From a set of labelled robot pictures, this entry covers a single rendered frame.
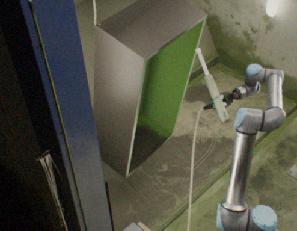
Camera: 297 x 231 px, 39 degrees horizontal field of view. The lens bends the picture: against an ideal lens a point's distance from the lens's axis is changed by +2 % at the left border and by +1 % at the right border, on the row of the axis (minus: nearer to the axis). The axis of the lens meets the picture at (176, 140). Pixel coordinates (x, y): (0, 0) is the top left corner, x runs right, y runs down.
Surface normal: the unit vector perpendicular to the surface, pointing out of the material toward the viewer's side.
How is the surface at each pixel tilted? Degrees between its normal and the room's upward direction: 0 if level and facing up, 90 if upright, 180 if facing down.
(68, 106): 90
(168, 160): 0
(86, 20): 57
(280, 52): 90
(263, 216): 5
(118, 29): 12
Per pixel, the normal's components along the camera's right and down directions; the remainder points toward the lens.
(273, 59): -0.67, 0.51
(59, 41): 0.74, 0.49
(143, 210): 0.02, -0.71
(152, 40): 0.18, -0.60
